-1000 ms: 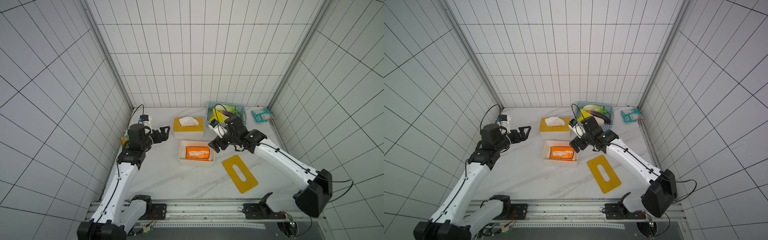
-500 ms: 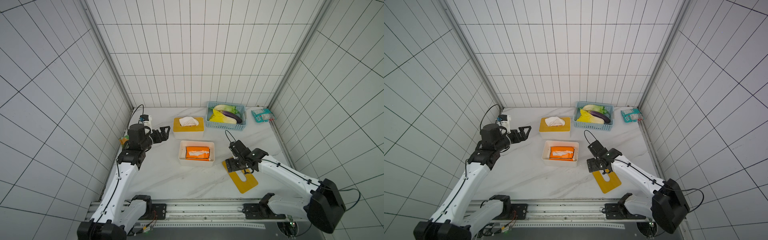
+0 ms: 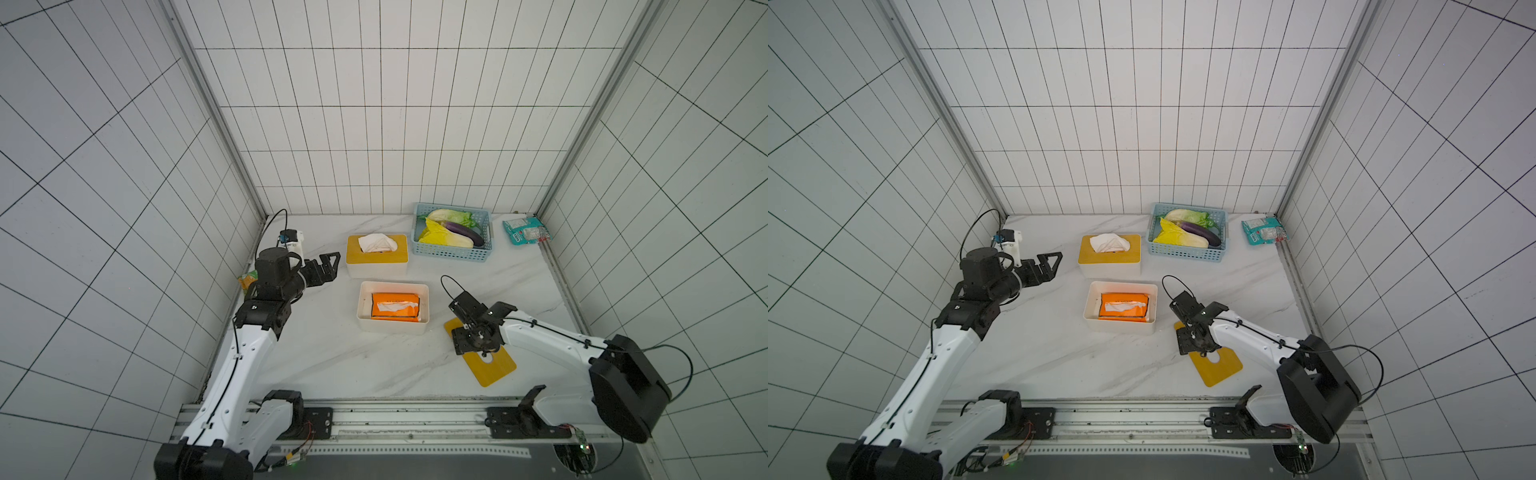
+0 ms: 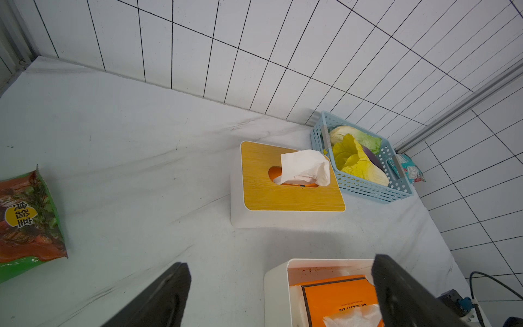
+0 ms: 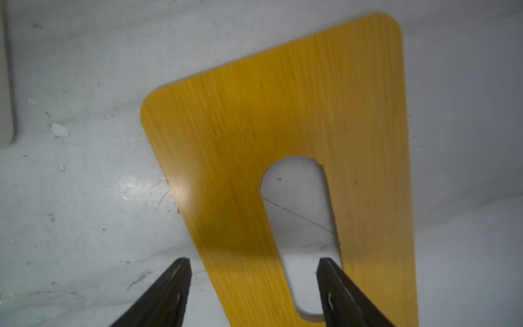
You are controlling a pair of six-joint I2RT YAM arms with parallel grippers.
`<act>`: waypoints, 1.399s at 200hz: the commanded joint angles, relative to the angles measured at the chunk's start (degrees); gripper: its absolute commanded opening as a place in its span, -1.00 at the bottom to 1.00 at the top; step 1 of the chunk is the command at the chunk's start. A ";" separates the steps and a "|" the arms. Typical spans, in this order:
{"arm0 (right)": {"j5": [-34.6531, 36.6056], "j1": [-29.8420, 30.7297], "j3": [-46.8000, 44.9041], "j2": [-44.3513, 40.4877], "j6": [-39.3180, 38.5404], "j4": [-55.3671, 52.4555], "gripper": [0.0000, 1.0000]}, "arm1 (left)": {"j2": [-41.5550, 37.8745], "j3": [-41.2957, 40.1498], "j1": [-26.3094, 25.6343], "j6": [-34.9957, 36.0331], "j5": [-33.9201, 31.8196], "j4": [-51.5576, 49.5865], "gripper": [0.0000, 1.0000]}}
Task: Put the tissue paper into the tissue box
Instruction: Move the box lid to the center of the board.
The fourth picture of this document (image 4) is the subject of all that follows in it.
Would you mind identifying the yellow cabbage toy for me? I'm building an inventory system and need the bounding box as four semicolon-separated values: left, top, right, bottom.
332;134;389;187

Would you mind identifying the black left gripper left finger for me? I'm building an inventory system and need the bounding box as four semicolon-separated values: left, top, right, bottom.
104;262;191;327

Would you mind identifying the green lettuce toy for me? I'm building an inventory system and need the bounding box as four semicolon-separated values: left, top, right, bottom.
329;125;382;155

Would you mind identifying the purple eggplant toy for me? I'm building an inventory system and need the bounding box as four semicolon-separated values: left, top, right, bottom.
362;146;385;172

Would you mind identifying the teal snack bag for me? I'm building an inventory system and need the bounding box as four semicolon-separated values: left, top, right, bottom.
387;154;425;183

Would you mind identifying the white tissue sheet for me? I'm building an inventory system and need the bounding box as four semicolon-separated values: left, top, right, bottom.
280;150;331;187
323;305;384;327

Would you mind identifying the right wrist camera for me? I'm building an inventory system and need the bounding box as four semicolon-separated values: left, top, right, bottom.
437;290;491;327

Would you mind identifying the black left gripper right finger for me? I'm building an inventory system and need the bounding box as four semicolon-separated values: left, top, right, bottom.
371;254;467;327

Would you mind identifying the yellow bamboo box lid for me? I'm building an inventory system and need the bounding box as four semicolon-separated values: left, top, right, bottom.
240;141;346;213

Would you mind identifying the white tissue box base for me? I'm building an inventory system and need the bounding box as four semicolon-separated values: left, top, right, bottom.
230;147;345;228

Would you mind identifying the light blue plastic basket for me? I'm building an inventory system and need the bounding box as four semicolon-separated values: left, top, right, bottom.
311;111;413;203

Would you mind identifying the green chips bag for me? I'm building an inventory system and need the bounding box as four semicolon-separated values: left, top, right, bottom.
1;169;68;283

